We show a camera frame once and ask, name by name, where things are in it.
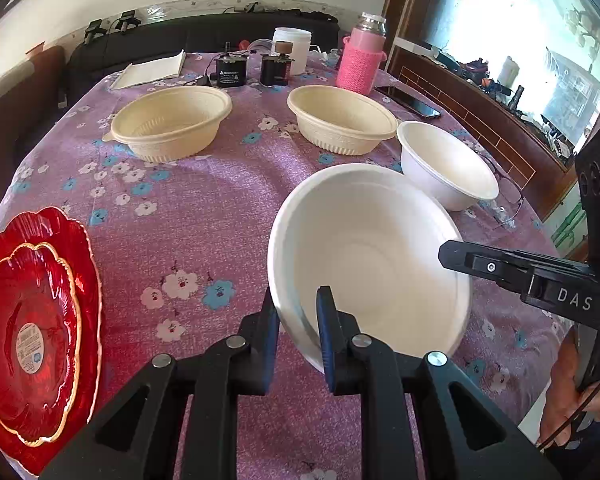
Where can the black leather sofa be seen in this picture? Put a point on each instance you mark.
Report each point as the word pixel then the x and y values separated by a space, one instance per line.
pixel 180 35

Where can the small black power adapter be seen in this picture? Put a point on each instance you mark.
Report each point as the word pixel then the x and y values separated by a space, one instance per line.
pixel 213 80

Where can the dark wooden cabinet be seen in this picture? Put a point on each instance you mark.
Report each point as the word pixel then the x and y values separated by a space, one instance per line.
pixel 480 105

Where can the small white bowl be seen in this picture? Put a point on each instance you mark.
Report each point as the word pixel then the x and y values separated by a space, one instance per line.
pixel 440 160

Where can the small red gold-rimmed plate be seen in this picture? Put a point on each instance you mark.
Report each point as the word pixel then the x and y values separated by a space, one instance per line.
pixel 30 395

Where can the black spare gripper device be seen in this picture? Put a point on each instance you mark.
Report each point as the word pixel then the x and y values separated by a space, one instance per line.
pixel 127 21
pixel 94 30

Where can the large red glass plate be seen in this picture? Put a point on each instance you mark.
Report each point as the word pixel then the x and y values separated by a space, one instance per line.
pixel 91 320

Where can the eyeglasses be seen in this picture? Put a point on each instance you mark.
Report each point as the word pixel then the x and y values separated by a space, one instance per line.
pixel 506 217

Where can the red plastic bag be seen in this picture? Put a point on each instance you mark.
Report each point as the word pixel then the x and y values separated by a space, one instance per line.
pixel 245 45

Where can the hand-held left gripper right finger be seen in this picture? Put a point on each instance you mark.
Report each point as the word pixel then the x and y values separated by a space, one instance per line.
pixel 325 340

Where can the cream plastic bowl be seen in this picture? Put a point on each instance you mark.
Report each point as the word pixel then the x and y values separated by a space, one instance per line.
pixel 340 115
pixel 170 120

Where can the white plastic jar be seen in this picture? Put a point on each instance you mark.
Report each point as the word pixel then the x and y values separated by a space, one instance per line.
pixel 297 42

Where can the large white bowl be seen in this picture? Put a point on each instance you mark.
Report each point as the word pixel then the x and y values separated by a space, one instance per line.
pixel 370 260

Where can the bottle with pink knit sleeve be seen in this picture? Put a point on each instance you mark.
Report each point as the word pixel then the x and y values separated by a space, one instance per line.
pixel 357 65

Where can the person's right hand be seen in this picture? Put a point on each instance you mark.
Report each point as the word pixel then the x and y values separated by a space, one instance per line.
pixel 560 390

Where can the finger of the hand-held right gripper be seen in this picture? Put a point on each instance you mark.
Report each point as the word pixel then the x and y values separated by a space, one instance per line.
pixel 480 262

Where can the dark boxy motor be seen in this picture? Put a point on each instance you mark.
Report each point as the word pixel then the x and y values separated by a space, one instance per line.
pixel 275 72

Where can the black smartphone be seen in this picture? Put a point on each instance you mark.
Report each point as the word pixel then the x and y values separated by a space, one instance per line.
pixel 410 102

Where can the black battery charger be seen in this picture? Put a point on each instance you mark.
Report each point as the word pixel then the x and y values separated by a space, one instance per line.
pixel 230 75

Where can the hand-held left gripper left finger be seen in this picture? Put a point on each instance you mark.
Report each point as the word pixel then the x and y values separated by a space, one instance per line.
pixel 267 360

